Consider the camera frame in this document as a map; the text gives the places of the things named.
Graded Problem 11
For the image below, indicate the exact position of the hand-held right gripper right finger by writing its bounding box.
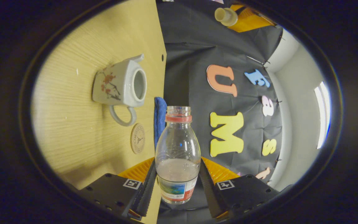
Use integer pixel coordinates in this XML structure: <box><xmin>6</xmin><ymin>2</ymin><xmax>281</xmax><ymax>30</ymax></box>
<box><xmin>198</xmin><ymin>156</ymin><xmax>280</xmax><ymax>218</ymax></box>

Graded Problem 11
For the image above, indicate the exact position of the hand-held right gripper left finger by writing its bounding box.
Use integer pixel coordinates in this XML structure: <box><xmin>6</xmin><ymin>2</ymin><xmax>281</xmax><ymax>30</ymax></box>
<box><xmin>78</xmin><ymin>157</ymin><xmax>158</xmax><ymax>218</ymax></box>

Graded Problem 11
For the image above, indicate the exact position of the white teacup lid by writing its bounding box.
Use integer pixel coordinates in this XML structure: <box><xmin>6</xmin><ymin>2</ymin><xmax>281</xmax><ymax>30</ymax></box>
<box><xmin>214</xmin><ymin>7</ymin><xmax>238</xmax><ymax>27</ymax></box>

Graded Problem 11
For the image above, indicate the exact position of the clear plastic water bottle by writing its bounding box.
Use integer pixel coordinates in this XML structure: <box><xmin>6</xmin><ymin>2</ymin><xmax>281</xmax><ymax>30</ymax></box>
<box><xmin>155</xmin><ymin>106</ymin><xmax>202</xmax><ymax>205</ymax></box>

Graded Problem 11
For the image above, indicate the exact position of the black backdrop cloth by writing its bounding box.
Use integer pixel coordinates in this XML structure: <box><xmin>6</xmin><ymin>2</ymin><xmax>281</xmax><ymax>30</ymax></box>
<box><xmin>156</xmin><ymin>0</ymin><xmax>283</xmax><ymax>223</ymax></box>

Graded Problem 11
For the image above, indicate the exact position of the blue towel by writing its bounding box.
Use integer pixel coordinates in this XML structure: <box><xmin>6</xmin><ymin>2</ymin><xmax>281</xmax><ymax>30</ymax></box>
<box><xmin>154</xmin><ymin>97</ymin><xmax>168</xmax><ymax>150</ymax></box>

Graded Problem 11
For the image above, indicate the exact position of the ceiling light panel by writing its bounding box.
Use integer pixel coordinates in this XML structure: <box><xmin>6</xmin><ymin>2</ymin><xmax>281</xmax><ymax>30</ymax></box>
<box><xmin>314</xmin><ymin>81</ymin><xmax>332</xmax><ymax>150</ymax></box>

